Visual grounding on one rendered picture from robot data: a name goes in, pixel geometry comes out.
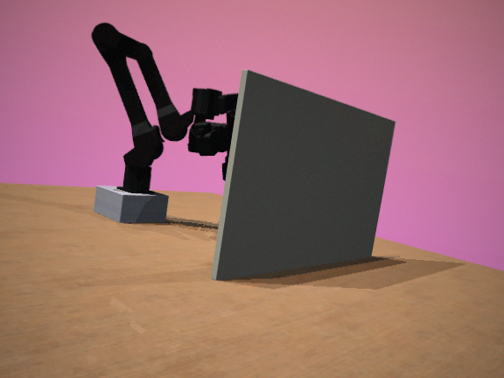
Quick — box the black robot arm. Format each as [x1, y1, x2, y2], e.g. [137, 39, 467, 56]
[91, 23, 227, 193]

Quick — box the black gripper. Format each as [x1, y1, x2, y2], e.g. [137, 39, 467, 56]
[211, 93, 238, 181]

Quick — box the dark grey flat panel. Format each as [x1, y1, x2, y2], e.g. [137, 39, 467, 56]
[211, 70, 396, 281]

